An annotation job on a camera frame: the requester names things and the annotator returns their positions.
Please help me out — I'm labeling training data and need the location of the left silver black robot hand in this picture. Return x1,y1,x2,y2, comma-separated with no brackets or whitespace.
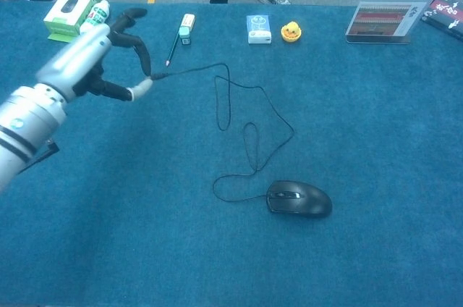
35,7,154,103

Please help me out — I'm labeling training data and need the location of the black wired computer mouse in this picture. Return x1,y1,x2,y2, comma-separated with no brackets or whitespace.
149,62,334,219

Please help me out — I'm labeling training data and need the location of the green and white box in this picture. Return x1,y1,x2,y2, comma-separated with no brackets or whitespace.
43,0,102,45

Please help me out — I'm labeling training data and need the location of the white green plastic bottle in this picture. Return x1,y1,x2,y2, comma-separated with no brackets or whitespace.
80,0,111,35

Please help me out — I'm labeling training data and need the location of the black pencil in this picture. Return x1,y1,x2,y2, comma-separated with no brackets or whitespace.
165,30,182,67

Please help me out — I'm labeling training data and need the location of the blue white tissue pack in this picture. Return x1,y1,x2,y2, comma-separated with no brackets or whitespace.
246,14,273,45

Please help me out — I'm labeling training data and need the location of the blue felt table mat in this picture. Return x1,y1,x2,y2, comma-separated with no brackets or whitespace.
0,0,463,307

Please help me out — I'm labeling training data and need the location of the yellow duck toy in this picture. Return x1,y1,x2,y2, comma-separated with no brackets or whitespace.
280,21,303,43

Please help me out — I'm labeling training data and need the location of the black book with red print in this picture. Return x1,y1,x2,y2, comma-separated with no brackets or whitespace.
420,0,463,41

